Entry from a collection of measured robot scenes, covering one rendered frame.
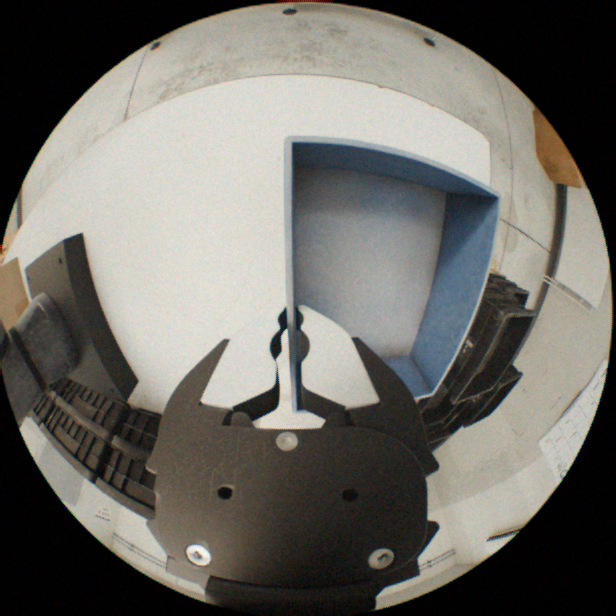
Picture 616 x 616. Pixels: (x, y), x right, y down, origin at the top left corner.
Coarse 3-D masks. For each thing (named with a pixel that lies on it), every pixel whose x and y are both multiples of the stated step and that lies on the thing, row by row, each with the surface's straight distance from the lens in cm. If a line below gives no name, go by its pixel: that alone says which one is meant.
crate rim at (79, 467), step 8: (48, 432) 69; (48, 440) 67; (56, 440) 64; (56, 448) 63; (64, 448) 60; (64, 456) 60; (72, 456) 57; (72, 464) 57; (80, 464) 54; (80, 472) 54; (88, 472) 52; (88, 480) 52; (96, 480) 52
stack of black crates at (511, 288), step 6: (492, 276) 123; (498, 276) 138; (492, 282) 116; (498, 282) 118; (504, 282) 124; (510, 282) 132; (504, 288) 113; (510, 288) 112; (516, 288) 121; (510, 294) 137; (516, 294) 140; (522, 294) 138; (528, 294) 136; (522, 300) 138
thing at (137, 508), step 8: (104, 488) 48; (112, 488) 47; (112, 496) 46; (120, 496) 45; (120, 504) 45; (128, 504) 44; (136, 504) 43; (136, 512) 43; (144, 512) 42; (152, 512) 41
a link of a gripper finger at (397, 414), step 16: (368, 352) 9; (368, 368) 8; (384, 368) 9; (384, 384) 8; (400, 384) 8; (384, 400) 7; (400, 400) 8; (352, 416) 7; (368, 416) 7; (384, 416) 7; (400, 416) 7; (416, 416) 8; (384, 432) 7; (400, 432) 7; (416, 432) 7; (416, 448) 7; (432, 464) 7; (352, 496) 6
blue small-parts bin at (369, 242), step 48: (288, 144) 10; (336, 144) 10; (288, 192) 10; (336, 192) 17; (384, 192) 18; (432, 192) 21; (480, 192) 17; (288, 240) 10; (336, 240) 17; (384, 240) 18; (432, 240) 21; (480, 240) 18; (288, 288) 10; (336, 288) 18; (384, 288) 20; (432, 288) 22; (480, 288) 18; (288, 336) 12; (384, 336) 23; (432, 336) 22; (432, 384) 23
